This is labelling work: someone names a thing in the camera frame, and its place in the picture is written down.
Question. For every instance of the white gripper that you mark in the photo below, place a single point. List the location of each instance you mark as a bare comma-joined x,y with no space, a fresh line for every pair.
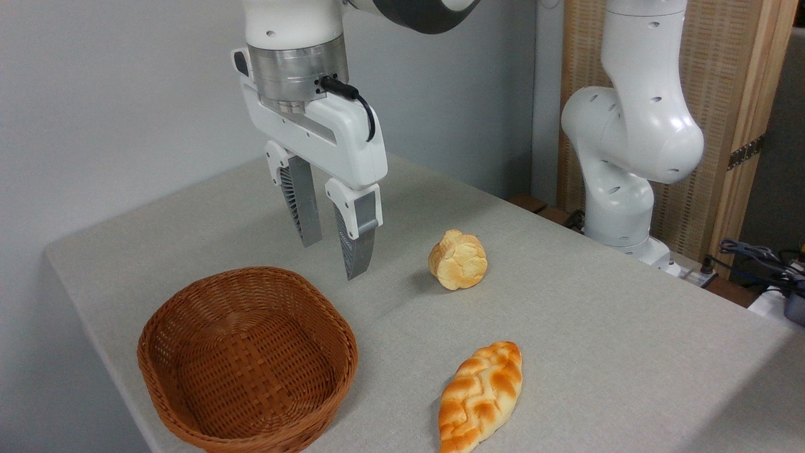
339,145

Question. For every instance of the long braided bread loaf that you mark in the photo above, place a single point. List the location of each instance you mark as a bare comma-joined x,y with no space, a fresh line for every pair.
481,396

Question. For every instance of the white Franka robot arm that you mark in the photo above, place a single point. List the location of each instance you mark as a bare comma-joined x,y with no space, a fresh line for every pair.
629,126

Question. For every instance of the round golden bread roll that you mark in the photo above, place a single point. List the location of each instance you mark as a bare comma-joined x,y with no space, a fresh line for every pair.
458,261

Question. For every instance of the brown woven wicker basket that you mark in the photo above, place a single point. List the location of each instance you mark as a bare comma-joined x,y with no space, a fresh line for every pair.
251,358

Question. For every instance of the wooden woven folding screen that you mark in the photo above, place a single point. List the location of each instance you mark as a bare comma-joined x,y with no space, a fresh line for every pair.
723,75

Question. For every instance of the dark metal screen hinge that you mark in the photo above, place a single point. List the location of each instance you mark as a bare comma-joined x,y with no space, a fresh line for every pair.
746,153

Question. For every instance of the grey box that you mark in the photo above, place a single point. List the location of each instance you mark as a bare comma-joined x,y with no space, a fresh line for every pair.
795,309

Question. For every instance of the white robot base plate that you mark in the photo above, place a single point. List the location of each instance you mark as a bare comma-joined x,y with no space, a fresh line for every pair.
688,270

